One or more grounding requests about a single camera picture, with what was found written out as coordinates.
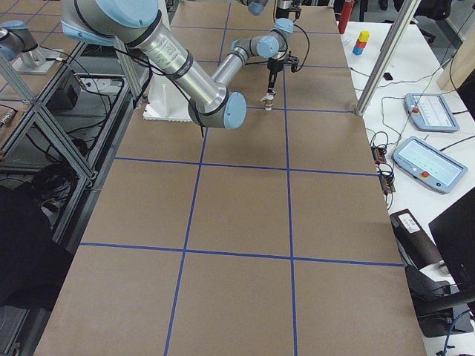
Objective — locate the teach pendant tablet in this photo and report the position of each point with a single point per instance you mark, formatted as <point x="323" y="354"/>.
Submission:
<point x="430" y="112"/>
<point x="428" y="165"/>

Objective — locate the brown paper table mat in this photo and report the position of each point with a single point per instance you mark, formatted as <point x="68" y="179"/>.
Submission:
<point x="272" y="239"/>

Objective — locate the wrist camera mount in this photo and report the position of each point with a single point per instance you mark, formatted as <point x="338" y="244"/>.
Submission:
<point x="296" y="8"/>
<point x="293" y="62"/>

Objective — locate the yellow wooden block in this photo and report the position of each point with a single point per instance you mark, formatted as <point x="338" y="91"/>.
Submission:
<point x="364" y="36"/>

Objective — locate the red wooden block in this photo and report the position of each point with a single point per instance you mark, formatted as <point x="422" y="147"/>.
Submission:
<point x="360" y="44"/>

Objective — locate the far teach pendant tablet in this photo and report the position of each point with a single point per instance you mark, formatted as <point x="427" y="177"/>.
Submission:
<point x="430" y="112"/>

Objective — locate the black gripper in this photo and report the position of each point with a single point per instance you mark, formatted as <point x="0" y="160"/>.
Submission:
<point x="274" y="68"/>

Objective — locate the white PPR pipe fitting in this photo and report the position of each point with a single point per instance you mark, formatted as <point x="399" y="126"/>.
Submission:
<point x="268" y="102"/>

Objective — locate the red cylinder tube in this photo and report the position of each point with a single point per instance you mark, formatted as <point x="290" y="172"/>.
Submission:
<point x="346" y="12"/>

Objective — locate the aluminium frame post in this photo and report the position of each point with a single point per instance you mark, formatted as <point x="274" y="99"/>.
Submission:
<point x="388" y="48"/>

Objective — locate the aluminium frame rack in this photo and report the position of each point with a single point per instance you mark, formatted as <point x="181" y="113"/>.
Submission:
<point x="66" y="106"/>

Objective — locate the blue wooden block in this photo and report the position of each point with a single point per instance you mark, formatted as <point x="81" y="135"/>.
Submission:
<point x="357" y="51"/>

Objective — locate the black monitor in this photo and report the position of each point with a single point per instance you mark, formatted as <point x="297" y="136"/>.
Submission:
<point x="453" y="234"/>

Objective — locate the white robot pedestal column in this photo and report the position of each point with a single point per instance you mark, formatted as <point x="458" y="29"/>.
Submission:
<point x="165" y="102"/>

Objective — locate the near teach pendant tablet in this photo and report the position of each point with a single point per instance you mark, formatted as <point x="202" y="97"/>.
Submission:
<point x="428" y="165"/>

